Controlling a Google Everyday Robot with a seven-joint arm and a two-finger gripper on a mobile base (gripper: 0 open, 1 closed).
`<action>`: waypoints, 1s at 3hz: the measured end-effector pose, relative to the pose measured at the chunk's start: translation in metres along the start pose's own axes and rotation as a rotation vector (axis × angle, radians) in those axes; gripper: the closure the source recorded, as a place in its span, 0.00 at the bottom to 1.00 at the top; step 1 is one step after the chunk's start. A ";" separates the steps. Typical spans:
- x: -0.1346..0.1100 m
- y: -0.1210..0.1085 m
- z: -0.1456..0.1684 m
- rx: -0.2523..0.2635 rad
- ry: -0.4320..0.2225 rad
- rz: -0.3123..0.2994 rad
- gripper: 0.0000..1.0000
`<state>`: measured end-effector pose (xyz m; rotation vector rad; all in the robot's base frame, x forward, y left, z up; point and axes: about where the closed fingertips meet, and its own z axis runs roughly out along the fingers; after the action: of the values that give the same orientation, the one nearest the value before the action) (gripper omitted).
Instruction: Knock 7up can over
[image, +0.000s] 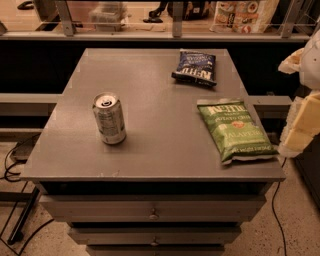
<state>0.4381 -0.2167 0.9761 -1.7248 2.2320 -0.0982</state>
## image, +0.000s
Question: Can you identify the drawer knob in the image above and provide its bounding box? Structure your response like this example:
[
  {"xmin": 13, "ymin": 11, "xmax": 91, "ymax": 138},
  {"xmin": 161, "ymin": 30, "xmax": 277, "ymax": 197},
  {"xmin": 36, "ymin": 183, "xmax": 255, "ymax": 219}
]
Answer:
[
  {"xmin": 150, "ymin": 237, "xmax": 159, "ymax": 247},
  {"xmin": 149, "ymin": 209, "xmax": 159, "ymax": 221}
]

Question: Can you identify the blue Kettle chip bag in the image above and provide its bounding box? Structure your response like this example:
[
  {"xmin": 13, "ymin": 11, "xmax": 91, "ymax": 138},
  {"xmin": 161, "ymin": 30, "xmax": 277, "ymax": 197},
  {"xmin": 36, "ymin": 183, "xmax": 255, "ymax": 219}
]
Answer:
[{"xmin": 172, "ymin": 49, "xmax": 216, "ymax": 87}]

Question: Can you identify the top drawer knob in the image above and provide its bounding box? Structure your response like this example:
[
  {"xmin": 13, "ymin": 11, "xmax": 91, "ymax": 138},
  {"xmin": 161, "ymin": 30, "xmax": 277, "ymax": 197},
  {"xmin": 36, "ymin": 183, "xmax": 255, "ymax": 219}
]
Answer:
[{"xmin": 149, "ymin": 209, "xmax": 159, "ymax": 221}]

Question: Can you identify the grey drawer cabinet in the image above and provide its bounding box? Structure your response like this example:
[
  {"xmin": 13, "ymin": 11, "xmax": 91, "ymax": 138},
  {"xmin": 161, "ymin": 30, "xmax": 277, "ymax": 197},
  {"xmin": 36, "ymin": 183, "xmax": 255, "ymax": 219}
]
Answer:
[{"xmin": 23, "ymin": 49, "xmax": 284, "ymax": 256}]

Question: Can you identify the black cables left floor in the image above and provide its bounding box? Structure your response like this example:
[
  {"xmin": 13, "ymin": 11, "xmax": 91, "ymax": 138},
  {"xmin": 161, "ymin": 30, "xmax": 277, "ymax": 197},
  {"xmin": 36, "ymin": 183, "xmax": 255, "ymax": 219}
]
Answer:
[{"xmin": 0, "ymin": 133, "xmax": 55, "ymax": 256}]

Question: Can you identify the green Kettle jalapeno chip bag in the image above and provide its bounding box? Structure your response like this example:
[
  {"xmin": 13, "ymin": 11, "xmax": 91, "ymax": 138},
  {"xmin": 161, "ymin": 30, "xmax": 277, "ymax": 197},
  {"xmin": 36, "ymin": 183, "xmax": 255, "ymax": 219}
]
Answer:
[{"xmin": 197, "ymin": 98, "xmax": 277, "ymax": 165}]

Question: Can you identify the silver 7up soda can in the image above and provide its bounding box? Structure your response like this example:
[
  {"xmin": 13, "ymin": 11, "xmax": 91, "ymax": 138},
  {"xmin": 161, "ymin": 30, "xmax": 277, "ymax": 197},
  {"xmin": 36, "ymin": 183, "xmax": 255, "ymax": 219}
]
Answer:
[{"xmin": 92, "ymin": 92, "xmax": 126, "ymax": 145}]

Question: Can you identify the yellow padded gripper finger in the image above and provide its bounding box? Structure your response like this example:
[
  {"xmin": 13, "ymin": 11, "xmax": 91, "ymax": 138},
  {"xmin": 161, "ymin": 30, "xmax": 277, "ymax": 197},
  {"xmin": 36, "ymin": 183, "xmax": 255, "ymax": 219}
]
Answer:
[
  {"xmin": 278, "ymin": 92, "xmax": 320, "ymax": 158},
  {"xmin": 278, "ymin": 48, "xmax": 304, "ymax": 74}
]

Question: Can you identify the black cable right floor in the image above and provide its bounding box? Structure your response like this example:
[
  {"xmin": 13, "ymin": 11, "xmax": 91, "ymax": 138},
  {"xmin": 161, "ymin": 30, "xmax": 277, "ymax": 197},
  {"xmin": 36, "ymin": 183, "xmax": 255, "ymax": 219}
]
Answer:
[{"xmin": 270, "ymin": 157, "xmax": 288, "ymax": 256}]

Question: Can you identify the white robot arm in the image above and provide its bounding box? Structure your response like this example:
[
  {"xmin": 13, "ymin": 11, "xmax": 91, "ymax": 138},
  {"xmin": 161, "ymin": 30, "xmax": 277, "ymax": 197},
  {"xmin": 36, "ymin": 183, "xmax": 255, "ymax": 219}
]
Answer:
[{"xmin": 278, "ymin": 30, "xmax": 320, "ymax": 158}]

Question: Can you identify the black metal stand leg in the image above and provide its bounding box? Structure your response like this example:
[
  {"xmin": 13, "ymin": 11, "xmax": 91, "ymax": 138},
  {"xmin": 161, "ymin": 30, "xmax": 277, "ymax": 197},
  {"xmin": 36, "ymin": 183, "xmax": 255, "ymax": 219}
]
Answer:
[{"xmin": 7, "ymin": 187, "xmax": 39, "ymax": 245}]

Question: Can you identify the printed snack bag background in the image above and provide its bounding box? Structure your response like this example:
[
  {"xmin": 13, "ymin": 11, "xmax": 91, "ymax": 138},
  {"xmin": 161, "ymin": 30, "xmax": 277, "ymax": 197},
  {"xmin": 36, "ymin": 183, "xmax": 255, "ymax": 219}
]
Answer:
[{"xmin": 210, "ymin": 0, "xmax": 280, "ymax": 33}]

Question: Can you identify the grey metal shelf rail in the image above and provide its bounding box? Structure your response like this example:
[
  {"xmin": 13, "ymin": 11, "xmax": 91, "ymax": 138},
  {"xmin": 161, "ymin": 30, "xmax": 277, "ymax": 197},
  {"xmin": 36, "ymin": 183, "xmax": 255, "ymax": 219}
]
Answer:
[{"xmin": 0, "ymin": 0, "xmax": 320, "ymax": 43}]

